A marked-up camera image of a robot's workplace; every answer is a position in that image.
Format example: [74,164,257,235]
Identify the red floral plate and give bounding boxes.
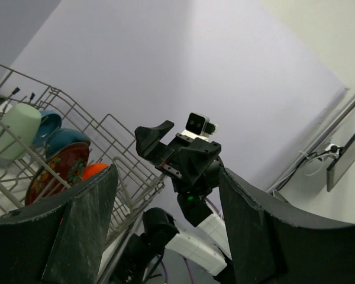
[24,142,89,205]

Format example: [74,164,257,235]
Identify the grey wire dish rack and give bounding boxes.
[0,64,164,244]

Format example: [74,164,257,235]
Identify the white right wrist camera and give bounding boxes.
[181,112,218,141]

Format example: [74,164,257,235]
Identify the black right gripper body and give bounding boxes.
[155,133,222,192]

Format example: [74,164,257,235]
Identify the light blue ceramic bowl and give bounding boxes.
[32,110,62,148]

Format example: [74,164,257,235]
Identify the pale green cup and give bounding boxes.
[0,103,42,160]

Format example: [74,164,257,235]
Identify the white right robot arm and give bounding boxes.
[110,113,235,283]

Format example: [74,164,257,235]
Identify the white wall cables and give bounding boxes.
[266,141,344,196]

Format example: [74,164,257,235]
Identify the orange bowl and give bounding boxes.
[81,163,109,181]

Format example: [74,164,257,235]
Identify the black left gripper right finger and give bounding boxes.
[219,169,355,283]

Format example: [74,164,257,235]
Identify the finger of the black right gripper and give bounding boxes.
[134,120,175,164]

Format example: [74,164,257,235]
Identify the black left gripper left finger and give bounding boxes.
[0,164,118,283]

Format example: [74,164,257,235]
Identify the dark teal floral bowl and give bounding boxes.
[45,128,91,159]

